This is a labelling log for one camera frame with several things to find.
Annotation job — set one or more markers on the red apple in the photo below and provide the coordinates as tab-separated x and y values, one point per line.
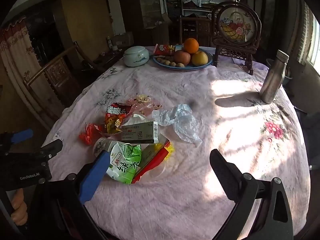
182	57

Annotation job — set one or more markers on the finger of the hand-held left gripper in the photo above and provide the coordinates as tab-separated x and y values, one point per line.
22	135
51	148

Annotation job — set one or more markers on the red crumpled snack bag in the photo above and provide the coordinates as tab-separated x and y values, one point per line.
116	116

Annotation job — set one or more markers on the yellow pear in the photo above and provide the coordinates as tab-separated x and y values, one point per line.
199	58

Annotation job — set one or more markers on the red snack packet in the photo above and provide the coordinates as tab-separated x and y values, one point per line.
163	50

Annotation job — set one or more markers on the orange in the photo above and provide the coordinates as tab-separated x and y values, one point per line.
191	45

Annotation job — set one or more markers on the floral curtain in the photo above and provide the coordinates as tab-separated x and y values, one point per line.
17	62

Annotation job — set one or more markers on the blue rimmed fruit plate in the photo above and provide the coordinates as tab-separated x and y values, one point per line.
197	66

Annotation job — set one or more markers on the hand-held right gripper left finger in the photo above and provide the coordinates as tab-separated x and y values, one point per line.
95	177

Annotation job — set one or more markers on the pink cellophane wrapper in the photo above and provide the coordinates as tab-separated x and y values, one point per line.
141	103

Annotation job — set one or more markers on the white medicine box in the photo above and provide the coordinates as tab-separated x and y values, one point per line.
138	132

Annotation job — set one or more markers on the clear plastic bag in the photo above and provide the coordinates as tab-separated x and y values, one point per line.
183	122

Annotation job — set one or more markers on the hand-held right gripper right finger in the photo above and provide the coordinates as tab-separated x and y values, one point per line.
223	170

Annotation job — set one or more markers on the stainless steel bottle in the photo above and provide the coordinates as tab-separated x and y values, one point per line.
271	82

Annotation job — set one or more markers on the green tea packet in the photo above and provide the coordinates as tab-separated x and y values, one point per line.
126	165

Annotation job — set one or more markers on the carved wooden armchair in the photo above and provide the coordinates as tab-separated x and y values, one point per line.
57	77

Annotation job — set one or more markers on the red and yellow wrapper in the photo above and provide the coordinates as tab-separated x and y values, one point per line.
156	160

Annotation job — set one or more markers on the dark wooden dining chair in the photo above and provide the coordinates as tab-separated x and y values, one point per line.
193	28

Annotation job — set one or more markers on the pale green ceramic lidded jar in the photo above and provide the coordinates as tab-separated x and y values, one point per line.
136	56

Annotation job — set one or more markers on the pile of walnuts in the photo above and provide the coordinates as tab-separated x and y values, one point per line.
166	62

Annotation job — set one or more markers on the person's left hand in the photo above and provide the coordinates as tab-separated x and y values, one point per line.
18	207

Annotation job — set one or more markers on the pink floral tablecloth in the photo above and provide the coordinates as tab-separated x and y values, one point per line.
190	200

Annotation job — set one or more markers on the round embroidered wooden table screen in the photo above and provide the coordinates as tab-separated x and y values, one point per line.
235	26

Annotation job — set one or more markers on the green spray can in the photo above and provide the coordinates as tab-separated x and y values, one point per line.
109	42

